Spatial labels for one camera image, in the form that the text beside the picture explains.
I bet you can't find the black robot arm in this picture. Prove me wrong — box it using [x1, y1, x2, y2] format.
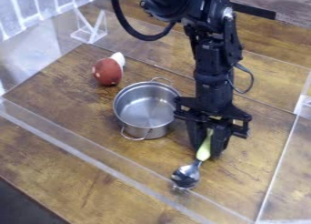
[141, 0, 251, 158]

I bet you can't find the small steel pot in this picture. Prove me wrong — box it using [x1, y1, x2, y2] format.
[113, 77, 180, 141]

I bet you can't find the clear acrylic triangle bracket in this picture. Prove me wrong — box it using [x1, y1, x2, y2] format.
[71, 8, 108, 44]

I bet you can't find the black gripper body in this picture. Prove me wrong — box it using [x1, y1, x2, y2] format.
[173, 97, 252, 138]

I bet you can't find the green handled metal spoon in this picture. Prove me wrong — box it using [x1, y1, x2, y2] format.
[171, 129, 213, 189]

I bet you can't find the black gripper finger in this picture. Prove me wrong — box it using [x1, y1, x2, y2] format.
[185, 120, 207, 150]
[209, 124, 232, 158]

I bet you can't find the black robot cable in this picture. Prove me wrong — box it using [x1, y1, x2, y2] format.
[109, 0, 177, 42]

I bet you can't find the black bar on table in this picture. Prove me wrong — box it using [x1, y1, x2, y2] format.
[233, 3, 276, 20]

